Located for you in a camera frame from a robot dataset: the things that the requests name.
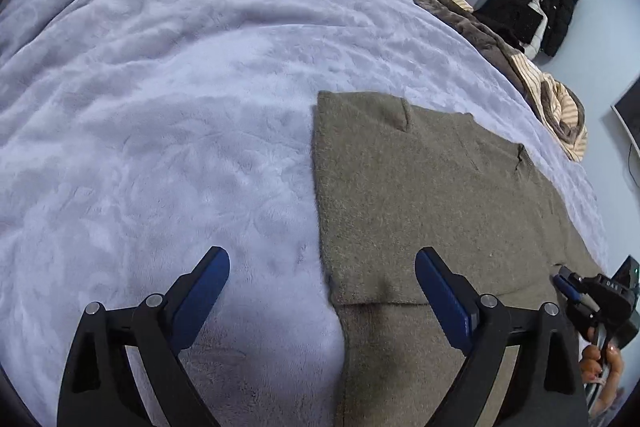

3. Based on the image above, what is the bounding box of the olive brown knit sweater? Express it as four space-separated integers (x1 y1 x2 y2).
312 92 598 426

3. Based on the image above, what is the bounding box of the lavender plush bed blanket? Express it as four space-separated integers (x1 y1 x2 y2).
1 0 603 426

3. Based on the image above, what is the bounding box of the black jacket hanging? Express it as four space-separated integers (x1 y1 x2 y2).
473 0 579 61

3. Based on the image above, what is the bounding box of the person right hand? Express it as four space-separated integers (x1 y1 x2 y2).
579 327 625 419

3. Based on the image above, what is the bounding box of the wall mounted monitor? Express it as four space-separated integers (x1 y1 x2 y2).
612 77 640 153

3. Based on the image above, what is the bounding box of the striped cream and brown clothes pile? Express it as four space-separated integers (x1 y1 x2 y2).
412 0 588 162

